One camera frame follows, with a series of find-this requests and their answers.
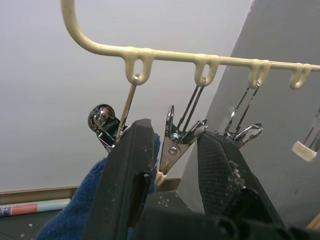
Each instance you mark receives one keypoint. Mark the light wooden strip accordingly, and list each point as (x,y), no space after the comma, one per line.
(314,223)

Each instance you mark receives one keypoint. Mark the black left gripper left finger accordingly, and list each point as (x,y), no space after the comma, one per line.
(120,175)

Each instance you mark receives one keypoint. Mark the chrome hanger clip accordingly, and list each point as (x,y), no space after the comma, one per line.
(172,150)
(251,130)
(303,151)
(102,117)

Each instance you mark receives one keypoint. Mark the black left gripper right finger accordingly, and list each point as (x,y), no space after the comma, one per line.
(215,170)

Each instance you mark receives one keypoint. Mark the cream clip hanger frame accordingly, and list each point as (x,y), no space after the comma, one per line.
(175,53)

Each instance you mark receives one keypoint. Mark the blue terry sock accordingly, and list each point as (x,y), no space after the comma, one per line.
(75,212)

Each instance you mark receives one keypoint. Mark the brass coloured edge rail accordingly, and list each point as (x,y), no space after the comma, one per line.
(37,194)

